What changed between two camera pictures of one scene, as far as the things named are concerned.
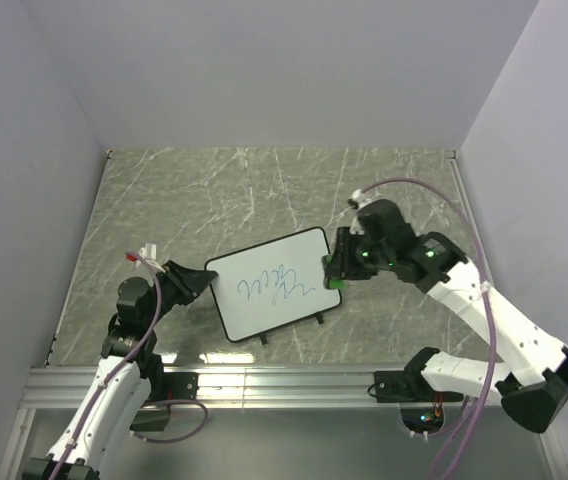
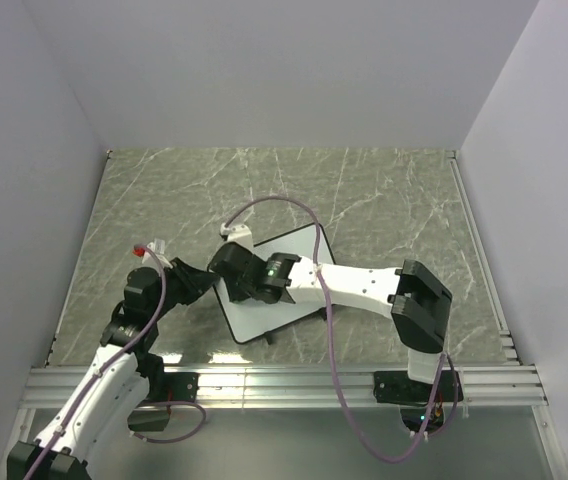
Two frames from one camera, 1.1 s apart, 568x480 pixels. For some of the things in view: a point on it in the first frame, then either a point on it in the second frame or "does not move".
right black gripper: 345,241 to 236,293
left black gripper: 189,282 does not move
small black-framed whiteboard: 271,285 does not move
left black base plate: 176,386 does not move
